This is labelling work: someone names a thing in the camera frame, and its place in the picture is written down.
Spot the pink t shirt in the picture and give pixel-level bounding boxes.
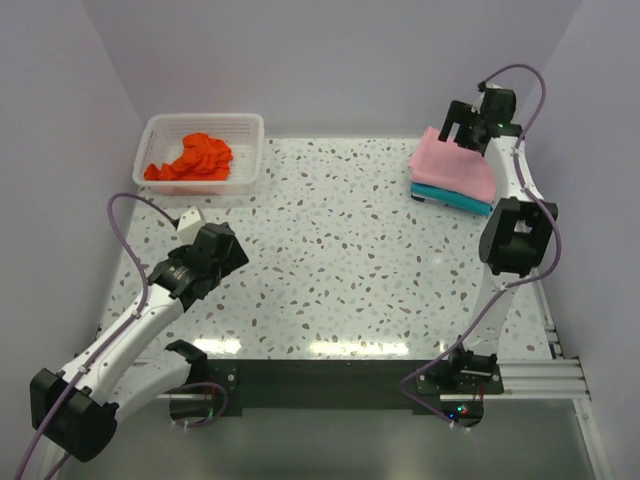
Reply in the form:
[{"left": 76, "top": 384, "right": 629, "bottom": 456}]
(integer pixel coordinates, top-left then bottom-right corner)
[{"left": 409, "top": 127, "right": 496, "bottom": 204}]

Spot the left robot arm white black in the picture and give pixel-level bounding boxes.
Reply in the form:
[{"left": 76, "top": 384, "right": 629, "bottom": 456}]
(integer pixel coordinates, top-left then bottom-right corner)
[{"left": 30, "top": 222, "right": 249, "bottom": 462}]

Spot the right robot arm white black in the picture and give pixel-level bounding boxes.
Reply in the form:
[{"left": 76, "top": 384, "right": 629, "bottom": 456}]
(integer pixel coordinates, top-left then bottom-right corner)
[{"left": 424, "top": 82, "right": 558, "bottom": 393}]

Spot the folded teal t shirt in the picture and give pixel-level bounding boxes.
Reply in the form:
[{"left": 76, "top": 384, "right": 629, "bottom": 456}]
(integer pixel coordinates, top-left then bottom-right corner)
[{"left": 410, "top": 183, "right": 492, "bottom": 216}]

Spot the orange t shirt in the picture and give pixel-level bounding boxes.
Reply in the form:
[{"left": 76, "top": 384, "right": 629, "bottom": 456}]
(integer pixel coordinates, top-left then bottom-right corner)
[{"left": 144, "top": 133, "right": 233, "bottom": 182}]

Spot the white plastic basket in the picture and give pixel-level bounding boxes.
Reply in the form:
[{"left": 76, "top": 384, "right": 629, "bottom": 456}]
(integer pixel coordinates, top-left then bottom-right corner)
[{"left": 132, "top": 113, "right": 264, "bottom": 196}]

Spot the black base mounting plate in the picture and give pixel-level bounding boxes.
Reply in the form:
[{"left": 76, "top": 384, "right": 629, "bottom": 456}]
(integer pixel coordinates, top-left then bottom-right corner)
[{"left": 167, "top": 357, "right": 506, "bottom": 419}]

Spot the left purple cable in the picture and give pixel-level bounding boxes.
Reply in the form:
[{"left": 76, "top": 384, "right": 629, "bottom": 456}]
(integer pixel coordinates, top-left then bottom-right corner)
[{"left": 12, "top": 193, "right": 231, "bottom": 480}]

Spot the aluminium frame rail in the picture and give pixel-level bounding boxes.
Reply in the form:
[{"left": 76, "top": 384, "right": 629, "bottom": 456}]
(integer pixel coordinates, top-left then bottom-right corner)
[{"left": 487, "top": 130, "right": 601, "bottom": 480}]

